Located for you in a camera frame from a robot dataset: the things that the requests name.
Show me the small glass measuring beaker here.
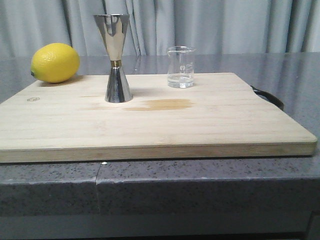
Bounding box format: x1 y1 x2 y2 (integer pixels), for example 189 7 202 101
167 45 196 89

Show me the steel double jigger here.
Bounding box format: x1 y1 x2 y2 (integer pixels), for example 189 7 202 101
93 14 133 103

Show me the light wooden cutting board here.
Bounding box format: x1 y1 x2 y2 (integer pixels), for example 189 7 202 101
0 73 317 163

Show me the grey pleated curtain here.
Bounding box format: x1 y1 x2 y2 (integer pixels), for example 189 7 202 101
0 0 320 58

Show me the yellow lemon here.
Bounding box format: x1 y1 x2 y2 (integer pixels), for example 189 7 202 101
30 43 80 84

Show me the black board handle strap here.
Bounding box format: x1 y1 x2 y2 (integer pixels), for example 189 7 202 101
250 84 286 110

